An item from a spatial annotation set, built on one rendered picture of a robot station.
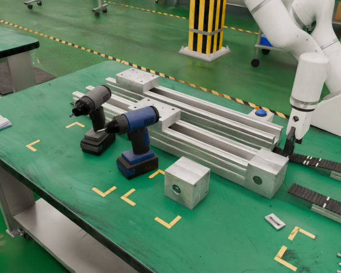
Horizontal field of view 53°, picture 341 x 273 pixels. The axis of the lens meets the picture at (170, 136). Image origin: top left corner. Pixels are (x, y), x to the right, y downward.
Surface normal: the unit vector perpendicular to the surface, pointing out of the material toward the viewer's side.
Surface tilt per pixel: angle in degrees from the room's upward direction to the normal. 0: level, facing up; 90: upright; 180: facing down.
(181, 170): 0
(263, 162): 0
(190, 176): 0
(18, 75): 90
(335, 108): 90
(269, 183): 90
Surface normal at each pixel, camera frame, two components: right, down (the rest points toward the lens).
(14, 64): 0.77, 0.36
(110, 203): 0.01, -0.84
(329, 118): -0.72, 0.36
